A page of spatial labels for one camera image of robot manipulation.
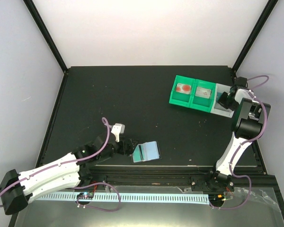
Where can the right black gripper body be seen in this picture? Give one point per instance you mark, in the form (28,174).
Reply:
(227,102)

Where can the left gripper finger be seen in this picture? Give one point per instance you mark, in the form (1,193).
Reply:
(134,143)
(131,152)

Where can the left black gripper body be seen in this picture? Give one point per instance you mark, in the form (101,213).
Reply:
(122,150)

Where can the black leather card holder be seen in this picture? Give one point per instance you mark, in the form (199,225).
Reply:
(147,151)

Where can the white card red pattern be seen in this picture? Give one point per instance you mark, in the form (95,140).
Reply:
(203,92)

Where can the teal AION VIP card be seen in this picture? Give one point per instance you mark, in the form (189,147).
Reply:
(218,95)

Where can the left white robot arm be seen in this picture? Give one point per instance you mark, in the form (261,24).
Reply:
(17,190)

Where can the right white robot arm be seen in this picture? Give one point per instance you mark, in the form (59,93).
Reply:
(249,122)

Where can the card with red circles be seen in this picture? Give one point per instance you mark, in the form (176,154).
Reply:
(183,88)

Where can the white bin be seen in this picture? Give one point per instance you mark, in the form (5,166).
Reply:
(218,109)

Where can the middle green bin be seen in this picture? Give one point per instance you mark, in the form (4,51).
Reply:
(203,104)

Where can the green bin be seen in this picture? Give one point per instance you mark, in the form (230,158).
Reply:
(180,99)
(203,104)

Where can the left green bin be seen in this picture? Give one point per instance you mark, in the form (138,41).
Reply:
(180,99)

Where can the small circuit board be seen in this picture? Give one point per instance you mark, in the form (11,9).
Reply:
(85,196)

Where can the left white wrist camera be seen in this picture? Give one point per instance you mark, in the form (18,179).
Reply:
(117,130)

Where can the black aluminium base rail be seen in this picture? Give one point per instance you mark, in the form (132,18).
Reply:
(168,176)

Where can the white slotted cable duct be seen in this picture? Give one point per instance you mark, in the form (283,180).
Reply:
(130,197)

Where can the right black frame post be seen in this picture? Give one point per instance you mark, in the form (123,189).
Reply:
(266,12)

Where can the black frame post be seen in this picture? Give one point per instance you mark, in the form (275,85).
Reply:
(45,33)
(266,12)

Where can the left black frame post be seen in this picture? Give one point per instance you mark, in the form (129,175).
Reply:
(45,33)

